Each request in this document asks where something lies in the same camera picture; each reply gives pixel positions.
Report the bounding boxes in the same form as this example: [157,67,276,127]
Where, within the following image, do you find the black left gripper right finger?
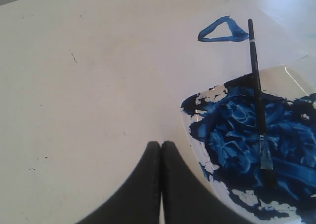
[160,141,249,224]

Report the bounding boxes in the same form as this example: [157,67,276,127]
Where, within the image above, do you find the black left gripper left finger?
[79,141,161,224]

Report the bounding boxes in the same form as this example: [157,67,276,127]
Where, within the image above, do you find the black paintbrush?
[247,19,277,189]

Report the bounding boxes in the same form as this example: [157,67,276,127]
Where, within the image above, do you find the white paper sheet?
[108,0,316,136]

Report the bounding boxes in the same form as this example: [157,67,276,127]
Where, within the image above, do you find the white paint palette plate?
[181,66,316,224]

